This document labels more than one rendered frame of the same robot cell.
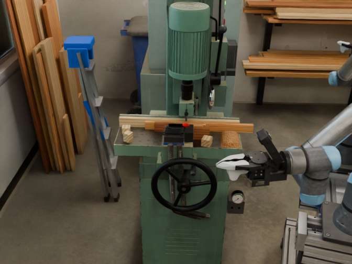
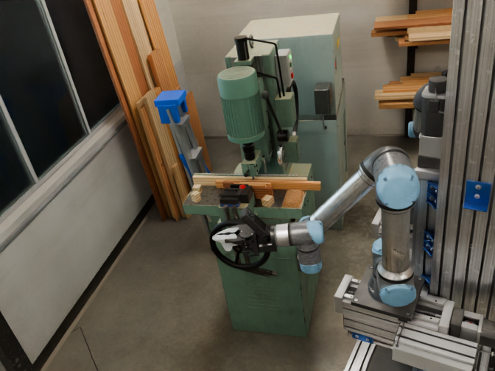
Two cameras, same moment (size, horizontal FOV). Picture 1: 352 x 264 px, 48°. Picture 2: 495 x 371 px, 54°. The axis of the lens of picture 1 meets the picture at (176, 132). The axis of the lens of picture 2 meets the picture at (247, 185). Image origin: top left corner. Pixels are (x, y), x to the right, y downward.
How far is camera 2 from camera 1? 0.77 m
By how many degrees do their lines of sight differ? 16
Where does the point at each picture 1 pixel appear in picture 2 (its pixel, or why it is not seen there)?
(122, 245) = (219, 296)
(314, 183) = (302, 255)
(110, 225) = (212, 275)
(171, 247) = (253, 301)
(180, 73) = (234, 137)
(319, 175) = (304, 248)
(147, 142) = (213, 202)
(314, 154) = (296, 229)
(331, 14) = not seen: hidden behind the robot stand
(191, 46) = (239, 112)
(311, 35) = not seen: hidden behind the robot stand
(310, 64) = not seen: hidden behind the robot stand
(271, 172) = (261, 244)
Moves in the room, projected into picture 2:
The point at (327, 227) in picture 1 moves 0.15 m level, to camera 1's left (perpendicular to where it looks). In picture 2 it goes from (359, 291) to (320, 289)
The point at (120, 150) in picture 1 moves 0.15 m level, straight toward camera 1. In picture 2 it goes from (189, 210) to (183, 228)
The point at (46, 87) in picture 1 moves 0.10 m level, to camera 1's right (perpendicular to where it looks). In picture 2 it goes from (152, 138) to (165, 138)
